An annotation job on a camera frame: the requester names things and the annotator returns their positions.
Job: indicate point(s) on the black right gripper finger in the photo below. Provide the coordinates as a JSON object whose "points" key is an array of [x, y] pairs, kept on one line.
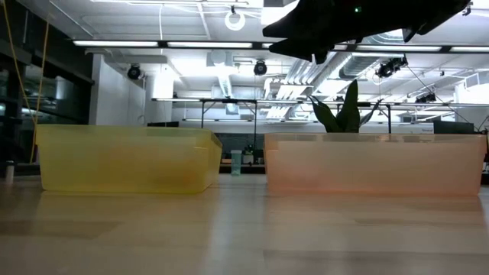
{"points": [[298, 23], [309, 47]]}

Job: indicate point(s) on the translucent orange plastic bin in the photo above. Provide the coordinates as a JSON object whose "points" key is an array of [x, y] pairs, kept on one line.
{"points": [[374, 164]]}

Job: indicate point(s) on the teal pill bottle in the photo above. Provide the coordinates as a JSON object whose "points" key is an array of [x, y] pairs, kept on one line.
{"points": [[236, 164]]}

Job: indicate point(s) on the translucent yellow plastic bin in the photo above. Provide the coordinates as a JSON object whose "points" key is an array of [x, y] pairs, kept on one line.
{"points": [[126, 160]]}

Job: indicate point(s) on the black ceiling spotlight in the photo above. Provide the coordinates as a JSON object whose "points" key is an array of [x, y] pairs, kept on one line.
{"points": [[134, 72], [260, 68], [426, 98], [389, 68]]}

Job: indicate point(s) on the green snake plant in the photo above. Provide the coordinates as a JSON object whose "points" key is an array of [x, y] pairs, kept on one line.
{"points": [[345, 110]]}

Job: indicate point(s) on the black overhead light bar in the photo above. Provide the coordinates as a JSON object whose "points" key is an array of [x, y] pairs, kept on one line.
{"points": [[214, 44]]}

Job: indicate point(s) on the small background potted plant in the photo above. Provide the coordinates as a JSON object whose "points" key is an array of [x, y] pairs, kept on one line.
{"points": [[249, 154]]}

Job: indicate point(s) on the black computer monitor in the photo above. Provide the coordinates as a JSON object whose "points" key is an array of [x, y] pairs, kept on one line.
{"points": [[453, 127]]}

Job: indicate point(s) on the low black monitor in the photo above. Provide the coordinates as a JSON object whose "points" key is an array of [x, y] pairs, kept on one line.
{"points": [[163, 124]]}

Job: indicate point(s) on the small white bottle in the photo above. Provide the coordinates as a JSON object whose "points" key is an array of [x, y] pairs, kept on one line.
{"points": [[10, 171]]}

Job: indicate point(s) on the silver ventilation duct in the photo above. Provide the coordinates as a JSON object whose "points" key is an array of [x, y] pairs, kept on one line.
{"points": [[355, 65]]}

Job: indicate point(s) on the black frame background table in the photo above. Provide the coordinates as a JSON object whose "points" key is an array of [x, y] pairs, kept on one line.
{"points": [[229, 101]]}

